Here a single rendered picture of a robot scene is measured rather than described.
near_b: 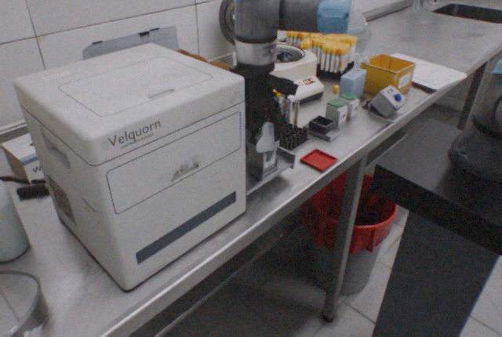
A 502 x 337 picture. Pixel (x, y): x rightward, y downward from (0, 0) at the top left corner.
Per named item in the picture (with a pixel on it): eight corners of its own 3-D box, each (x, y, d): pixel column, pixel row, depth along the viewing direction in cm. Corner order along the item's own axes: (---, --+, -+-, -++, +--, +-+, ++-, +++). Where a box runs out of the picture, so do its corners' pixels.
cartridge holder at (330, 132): (329, 141, 103) (331, 129, 101) (302, 130, 108) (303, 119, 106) (340, 134, 107) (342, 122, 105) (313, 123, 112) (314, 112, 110)
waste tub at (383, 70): (391, 102, 124) (397, 73, 119) (355, 89, 132) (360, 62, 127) (410, 90, 132) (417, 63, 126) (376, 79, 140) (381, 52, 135)
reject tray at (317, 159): (321, 172, 91) (322, 169, 91) (299, 161, 95) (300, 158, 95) (338, 161, 95) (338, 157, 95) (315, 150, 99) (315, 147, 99)
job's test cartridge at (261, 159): (263, 175, 82) (263, 150, 79) (247, 166, 85) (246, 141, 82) (275, 167, 85) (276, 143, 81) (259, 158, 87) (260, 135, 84)
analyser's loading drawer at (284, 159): (230, 211, 77) (229, 190, 74) (208, 196, 81) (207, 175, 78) (294, 168, 89) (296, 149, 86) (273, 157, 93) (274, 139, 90)
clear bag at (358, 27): (344, 44, 175) (348, 13, 168) (322, 34, 188) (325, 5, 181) (378, 38, 183) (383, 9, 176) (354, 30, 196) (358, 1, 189)
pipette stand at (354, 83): (353, 110, 118) (358, 81, 113) (332, 105, 122) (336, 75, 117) (366, 99, 125) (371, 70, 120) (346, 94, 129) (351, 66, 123)
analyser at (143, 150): (126, 295, 62) (85, 137, 46) (56, 215, 79) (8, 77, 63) (256, 206, 81) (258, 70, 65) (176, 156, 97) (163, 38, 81)
